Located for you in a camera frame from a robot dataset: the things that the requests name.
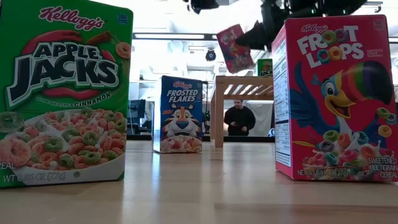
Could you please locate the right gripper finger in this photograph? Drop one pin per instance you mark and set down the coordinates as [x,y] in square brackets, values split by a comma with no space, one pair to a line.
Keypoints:
[256,37]

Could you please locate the green Apple Jacks cereal box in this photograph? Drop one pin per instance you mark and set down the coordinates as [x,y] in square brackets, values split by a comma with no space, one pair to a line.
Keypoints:
[265,67]
[62,93]

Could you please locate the red Froot Loops cereal box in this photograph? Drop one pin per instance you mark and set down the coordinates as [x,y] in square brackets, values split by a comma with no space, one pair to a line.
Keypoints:
[335,102]
[231,59]

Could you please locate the blue Frosted Flakes cereal box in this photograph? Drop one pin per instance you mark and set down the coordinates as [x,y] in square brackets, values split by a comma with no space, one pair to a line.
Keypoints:
[180,115]

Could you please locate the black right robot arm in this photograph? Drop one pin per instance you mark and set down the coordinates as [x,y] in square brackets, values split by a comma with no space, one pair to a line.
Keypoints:
[326,5]

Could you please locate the wooden slatted shelf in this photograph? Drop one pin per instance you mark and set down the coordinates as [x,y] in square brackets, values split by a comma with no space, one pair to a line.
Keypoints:
[236,80]

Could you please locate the black round hanging device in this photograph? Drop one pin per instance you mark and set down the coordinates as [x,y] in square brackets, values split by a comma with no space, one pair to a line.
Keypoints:
[210,55]

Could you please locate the person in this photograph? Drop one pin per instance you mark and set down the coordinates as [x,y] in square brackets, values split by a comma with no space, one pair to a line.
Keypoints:
[239,119]

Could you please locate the black tripod stand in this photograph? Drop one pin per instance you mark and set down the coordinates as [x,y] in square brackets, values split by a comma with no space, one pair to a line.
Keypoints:
[206,116]

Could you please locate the black overhead camera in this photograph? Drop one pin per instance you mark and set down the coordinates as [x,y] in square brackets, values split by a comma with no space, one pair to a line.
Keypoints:
[203,4]

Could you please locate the black metal rig frame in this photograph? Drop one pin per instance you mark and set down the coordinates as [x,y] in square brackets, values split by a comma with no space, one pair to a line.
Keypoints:
[140,137]

